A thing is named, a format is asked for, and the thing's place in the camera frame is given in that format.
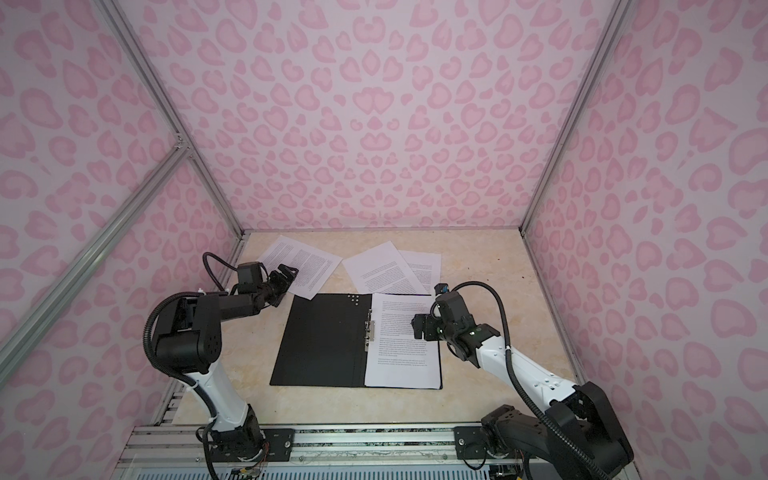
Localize printed paper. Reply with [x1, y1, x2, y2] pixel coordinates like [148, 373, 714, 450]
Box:
[258, 236, 342, 300]
[342, 241, 426, 295]
[364, 293, 442, 390]

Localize black file folder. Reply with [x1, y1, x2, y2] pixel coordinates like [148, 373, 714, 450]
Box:
[269, 292, 444, 391]

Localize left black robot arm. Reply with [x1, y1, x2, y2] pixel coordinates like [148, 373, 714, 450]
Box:
[142, 262, 299, 464]

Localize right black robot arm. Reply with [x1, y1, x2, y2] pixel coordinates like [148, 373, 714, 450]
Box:
[411, 283, 635, 479]

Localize metal folder clip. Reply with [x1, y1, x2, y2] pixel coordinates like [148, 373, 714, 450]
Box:
[364, 309, 375, 352]

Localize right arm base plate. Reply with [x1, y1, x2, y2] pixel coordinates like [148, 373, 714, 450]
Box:
[453, 426, 496, 461]

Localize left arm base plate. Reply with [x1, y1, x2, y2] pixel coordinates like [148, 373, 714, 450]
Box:
[206, 427, 296, 463]

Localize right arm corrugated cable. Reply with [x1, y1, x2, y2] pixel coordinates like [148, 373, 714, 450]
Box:
[428, 280, 613, 480]

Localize left corner aluminium post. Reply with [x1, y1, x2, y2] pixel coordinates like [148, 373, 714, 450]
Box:
[93, 0, 245, 239]

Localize corner aluminium post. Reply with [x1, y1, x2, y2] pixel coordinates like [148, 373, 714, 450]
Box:
[519, 0, 637, 239]
[93, 0, 245, 239]

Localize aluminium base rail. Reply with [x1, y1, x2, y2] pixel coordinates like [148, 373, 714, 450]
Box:
[110, 419, 640, 480]

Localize diagonal aluminium frame bar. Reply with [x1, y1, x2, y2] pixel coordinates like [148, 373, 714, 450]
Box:
[1, 141, 189, 385]

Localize right corner aluminium post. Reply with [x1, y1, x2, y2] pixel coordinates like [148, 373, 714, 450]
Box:
[519, 0, 637, 239]

